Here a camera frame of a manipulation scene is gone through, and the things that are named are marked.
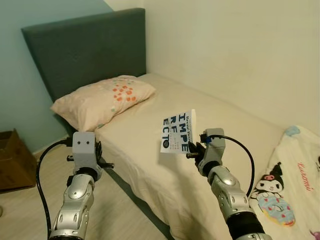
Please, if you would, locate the pink pillow with orange dots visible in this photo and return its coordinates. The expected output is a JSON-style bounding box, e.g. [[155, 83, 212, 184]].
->
[[50, 75, 157, 134]]

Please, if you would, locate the brown cardboard box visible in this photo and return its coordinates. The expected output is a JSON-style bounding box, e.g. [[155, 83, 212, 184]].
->
[[0, 128, 39, 192]]

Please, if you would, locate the grey-green padded headboard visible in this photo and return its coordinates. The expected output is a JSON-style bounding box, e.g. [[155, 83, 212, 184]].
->
[[21, 7, 147, 104]]

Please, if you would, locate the white book with blue letters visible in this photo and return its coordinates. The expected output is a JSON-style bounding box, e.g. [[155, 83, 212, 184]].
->
[[159, 109, 197, 155]]

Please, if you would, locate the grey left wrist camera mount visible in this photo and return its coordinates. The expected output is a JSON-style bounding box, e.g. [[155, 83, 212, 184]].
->
[[71, 131, 101, 172]]

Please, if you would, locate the cream cartoon print comforter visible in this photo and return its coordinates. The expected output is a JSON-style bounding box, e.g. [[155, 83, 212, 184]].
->
[[249, 125, 320, 240]]

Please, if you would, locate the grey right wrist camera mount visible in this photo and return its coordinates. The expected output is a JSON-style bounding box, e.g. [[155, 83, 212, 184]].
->
[[201, 128, 226, 167]]

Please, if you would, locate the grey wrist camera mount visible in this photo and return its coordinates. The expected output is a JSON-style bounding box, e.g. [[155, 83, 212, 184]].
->
[[201, 128, 226, 167], [71, 131, 101, 172]]

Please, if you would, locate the bed mattress with beige sheet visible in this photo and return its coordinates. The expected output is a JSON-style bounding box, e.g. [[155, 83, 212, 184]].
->
[[94, 72, 320, 240]]

